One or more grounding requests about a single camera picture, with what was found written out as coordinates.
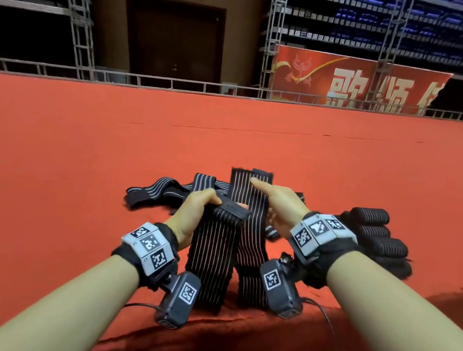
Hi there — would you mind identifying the person's left hand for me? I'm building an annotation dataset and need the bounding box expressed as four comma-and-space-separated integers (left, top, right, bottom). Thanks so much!
159, 181, 226, 256

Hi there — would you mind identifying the person's right hand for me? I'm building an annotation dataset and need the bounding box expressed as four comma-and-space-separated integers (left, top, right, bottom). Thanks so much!
242, 177, 315, 241

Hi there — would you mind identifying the pile of black straps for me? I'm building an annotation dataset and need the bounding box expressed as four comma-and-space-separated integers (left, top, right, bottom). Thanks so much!
121, 161, 309, 248

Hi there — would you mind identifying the black striped strap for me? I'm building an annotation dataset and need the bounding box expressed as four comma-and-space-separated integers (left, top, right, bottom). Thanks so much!
371, 254, 416, 284
336, 202, 392, 231
359, 233, 411, 262
353, 221, 393, 244
178, 160, 287, 324

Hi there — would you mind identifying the person's right forearm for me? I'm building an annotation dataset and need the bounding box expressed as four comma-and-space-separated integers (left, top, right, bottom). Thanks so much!
314, 246, 463, 351

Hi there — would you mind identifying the person's left forearm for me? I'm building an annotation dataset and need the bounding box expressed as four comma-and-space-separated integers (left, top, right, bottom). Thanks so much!
0, 235, 145, 351

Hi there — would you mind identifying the black wristband with marker tags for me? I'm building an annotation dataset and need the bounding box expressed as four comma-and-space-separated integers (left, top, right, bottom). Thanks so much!
106, 215, 185, 295
281, 207, 365, 295

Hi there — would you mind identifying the red banner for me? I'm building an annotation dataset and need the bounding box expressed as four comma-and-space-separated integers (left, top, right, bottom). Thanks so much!
268, 44, 454, 126

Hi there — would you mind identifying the metal railing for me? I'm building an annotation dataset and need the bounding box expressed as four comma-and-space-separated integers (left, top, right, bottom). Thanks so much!
0, 37, 463, 148

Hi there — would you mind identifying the dark brown door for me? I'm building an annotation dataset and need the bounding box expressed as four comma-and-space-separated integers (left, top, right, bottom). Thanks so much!
111, 0, 234, 94

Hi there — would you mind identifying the metal truss column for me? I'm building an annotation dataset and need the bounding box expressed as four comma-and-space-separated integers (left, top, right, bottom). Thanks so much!
41, 0, 108, 82
368, 0, 415, 113
254, 0, 292, 101

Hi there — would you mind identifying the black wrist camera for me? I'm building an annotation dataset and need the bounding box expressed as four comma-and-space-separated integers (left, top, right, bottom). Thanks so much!
153, 266, 204, 335
252, 250, 312, 323

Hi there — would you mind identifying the thin black camera cable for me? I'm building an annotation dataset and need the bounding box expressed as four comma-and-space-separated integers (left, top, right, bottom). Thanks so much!
295, 295, 340, 336
121, 298, 161, 315

